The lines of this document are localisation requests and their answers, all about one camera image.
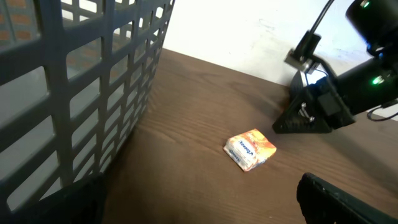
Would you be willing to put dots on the white barcode scanner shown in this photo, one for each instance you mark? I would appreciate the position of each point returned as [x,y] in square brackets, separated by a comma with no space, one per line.
[301,80]

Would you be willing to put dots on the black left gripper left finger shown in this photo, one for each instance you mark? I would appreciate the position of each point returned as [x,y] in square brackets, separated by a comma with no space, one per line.
[81,202]

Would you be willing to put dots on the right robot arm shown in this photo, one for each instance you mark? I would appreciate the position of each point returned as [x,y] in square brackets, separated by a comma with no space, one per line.
[376,23]

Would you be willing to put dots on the small orange snack packet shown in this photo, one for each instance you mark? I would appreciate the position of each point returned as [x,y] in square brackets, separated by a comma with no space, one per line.
[249,149]

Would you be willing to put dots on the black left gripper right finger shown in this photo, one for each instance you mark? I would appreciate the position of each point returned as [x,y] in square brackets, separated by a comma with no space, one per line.
[322,202]

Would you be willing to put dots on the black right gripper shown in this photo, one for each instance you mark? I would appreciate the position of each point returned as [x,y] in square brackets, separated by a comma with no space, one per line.
[332,103]

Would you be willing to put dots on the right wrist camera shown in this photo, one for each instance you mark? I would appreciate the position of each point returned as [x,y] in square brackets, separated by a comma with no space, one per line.
[301,56]

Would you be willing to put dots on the grey plastic shopping basket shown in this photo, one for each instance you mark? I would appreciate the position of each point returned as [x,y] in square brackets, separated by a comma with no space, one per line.
[75,80]

